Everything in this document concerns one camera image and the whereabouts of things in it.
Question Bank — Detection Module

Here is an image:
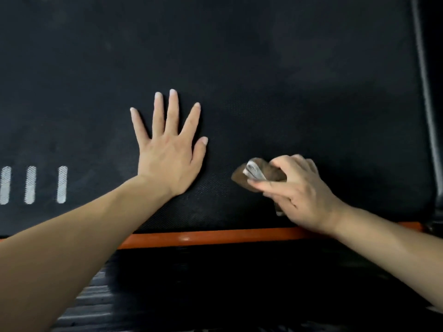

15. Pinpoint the person's left hand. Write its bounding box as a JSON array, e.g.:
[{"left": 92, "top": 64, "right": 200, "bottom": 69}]
[{"left": 130, "top": 89, "right": 209, "bottom": 197}]

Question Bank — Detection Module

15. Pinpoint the person's right hand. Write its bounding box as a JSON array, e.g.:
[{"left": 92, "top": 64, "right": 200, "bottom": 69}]
[{"left": 247, "top": 154, "right": 347, "bottom": 236}]

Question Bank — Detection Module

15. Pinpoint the brown and grey cleaning cloth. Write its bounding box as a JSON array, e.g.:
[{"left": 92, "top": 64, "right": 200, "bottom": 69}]
[{"left": 231, "top": 157, "right": 288, "bottom": 217}]

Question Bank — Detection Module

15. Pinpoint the person's right forearm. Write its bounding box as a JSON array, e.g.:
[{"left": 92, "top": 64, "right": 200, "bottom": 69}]
[{"left": 329, "top": 203, "right": 443, "bottom": 312}]

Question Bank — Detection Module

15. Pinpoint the person's left forearm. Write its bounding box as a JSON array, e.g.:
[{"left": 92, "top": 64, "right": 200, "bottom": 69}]
[{"left": 0, "top": 175, "right": 174, "bottom": 332}]

